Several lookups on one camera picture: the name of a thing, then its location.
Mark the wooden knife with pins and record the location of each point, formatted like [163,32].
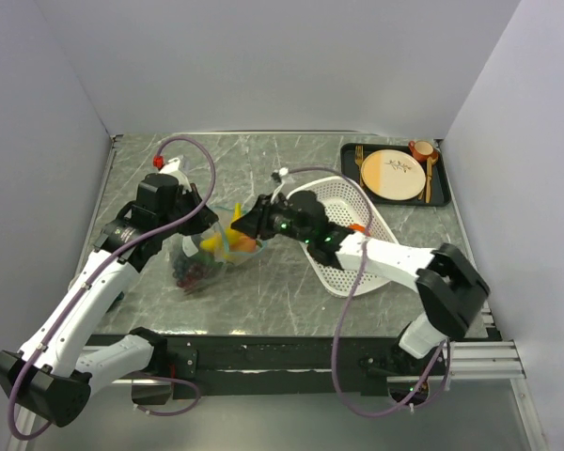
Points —
[430,164]

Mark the white perforated plastic basket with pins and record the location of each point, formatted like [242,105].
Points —
[346,207]

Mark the gold fork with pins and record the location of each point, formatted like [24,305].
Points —
[358,159]

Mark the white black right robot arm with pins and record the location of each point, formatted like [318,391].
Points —
[451,290]

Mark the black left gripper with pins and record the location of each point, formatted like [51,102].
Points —
[200,221]

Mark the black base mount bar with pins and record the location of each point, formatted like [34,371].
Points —
[245,365]

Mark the yellow banana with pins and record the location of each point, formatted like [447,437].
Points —
[231,237]

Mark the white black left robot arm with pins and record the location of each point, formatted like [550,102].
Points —
[48,375]

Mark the red grape bunch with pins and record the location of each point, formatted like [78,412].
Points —
[196,275]

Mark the clear zip top bag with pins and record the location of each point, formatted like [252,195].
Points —
[225,260]

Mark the dark green mug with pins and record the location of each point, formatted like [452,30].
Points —
[119,297]

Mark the small orange pumpkin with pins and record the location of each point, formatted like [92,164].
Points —
[359,228]

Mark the beige plate with branch pattern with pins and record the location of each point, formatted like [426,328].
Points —
[393,175]

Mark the small orange cup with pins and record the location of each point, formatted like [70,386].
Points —
[422,150]

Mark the orange peach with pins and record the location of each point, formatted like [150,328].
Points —
[246,245]

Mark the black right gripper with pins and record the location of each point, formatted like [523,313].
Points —
[256,222]

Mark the green vegetable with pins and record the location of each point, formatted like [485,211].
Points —
[206,258]

